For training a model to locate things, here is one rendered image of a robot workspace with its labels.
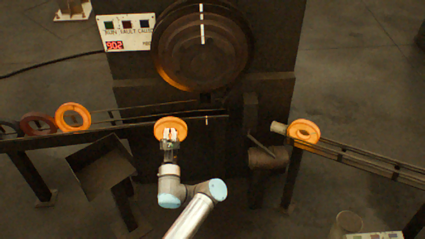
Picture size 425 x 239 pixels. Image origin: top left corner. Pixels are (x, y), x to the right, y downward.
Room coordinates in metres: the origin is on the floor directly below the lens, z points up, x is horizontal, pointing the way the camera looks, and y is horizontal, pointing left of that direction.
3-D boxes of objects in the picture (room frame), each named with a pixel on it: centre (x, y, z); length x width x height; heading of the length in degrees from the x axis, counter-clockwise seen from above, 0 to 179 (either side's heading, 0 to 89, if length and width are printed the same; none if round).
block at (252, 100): (1.35, -0.19, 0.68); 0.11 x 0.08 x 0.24; 2
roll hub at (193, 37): (1.23, 0.04, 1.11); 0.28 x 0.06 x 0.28; 92
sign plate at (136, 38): (1.42, 0.39, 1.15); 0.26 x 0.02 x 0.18; 92
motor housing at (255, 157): (1.21, -0.29, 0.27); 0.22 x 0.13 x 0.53; 92
